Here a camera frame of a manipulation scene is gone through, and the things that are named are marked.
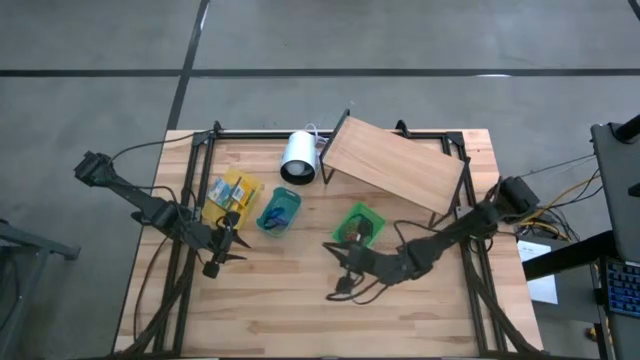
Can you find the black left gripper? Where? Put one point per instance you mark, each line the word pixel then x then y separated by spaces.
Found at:
pixel 212 242

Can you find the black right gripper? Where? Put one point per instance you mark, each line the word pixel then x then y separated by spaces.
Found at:
pixel 367 265

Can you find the long orange-red rubber band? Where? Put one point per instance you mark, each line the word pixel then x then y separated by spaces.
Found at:
pixel 350 232

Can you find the teal plastic bin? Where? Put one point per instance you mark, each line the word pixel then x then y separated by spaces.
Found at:
pixel 290 197

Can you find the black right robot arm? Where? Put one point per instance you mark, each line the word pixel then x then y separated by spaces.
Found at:
pixel 450 235

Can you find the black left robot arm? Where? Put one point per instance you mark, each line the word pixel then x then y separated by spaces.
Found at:
pixel 145 200

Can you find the black desk bar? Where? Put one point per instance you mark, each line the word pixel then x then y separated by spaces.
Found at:
pixel 565 257

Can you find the green plastic mesh basket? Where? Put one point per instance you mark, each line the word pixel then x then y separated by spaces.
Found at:
pixel 340 230

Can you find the yellow translucent plastic bin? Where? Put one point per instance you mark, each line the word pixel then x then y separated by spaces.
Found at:
pixel 252 177

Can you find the wooden shelf riser black legs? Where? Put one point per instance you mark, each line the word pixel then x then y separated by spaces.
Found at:
pixel 395 162

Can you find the white cylindrical lamp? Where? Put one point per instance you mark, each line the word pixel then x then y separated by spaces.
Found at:
pixel 300 150

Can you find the grey metal cart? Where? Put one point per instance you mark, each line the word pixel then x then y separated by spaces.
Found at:
pixel 45 247

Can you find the white paper sheet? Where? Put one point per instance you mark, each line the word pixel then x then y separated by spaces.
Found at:
pixel 542 290

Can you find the backlit keyboard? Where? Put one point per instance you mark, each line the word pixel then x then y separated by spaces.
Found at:
pixel 624 287

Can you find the dark grey monitor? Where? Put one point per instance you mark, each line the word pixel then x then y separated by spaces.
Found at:
pixel 617 175

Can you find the black aluminium table frame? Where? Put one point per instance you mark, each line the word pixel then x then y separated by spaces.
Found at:
pixel 250 135

